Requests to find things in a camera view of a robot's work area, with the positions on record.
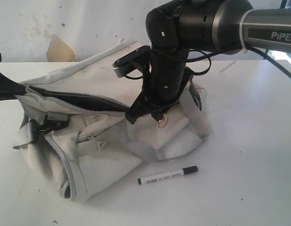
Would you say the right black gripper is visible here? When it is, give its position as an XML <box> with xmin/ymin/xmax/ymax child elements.
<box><xmin>125</xmin><ymin>48</ymin><xmax>189</xmax><ymax>124</ymax></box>

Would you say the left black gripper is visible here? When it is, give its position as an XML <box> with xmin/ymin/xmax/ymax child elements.
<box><xmin>0</xmin><ymin>53</ymin><xmax>26</xmax><ymax>101</ymax></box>

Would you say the black and white marker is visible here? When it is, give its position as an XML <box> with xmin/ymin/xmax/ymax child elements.
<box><xmin>137</xmin><ymin>166</ymin><xmax>198</xmax><ymax>185</ymax></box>

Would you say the white fabric duffel bag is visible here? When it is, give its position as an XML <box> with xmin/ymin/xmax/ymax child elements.
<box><xmin>14</xmin><ymin>39</ymin><xmax>211</xmax><ymax>202</ymax></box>

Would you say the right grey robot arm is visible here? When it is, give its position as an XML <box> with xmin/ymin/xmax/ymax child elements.
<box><xmin>125</xmin><ymin>0</ymin><xmax>291</xmax><ymax>124</ymax></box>

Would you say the white cable tie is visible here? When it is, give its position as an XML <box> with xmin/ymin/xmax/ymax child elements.
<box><xmin>218</xmin><ymin>9</ymin><xmax>249</xmax><ymax>74</ymax></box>

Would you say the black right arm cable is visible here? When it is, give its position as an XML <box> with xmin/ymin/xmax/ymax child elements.
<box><xmin>251</xmin><ymin>46</ymin><xmax>291</xmax><ymax>84</ymax></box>

